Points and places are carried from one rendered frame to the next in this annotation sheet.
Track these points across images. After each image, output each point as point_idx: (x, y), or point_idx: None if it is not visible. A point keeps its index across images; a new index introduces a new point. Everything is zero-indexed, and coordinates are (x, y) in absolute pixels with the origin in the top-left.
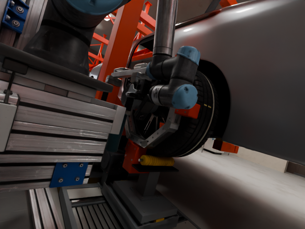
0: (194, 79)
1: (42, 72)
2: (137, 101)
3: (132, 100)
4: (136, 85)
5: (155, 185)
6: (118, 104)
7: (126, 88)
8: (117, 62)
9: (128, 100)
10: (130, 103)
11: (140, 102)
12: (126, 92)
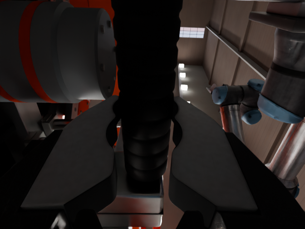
0: None
1: None
2: (57, 54)
3: (135, 90)
4: (143, 178)
5: None
6: (77, 1)
7: (114, 77)
8: (119, 91)
9: (171, 80)
10: (145, 61)
11: (36, 56)
12: (110, 65)
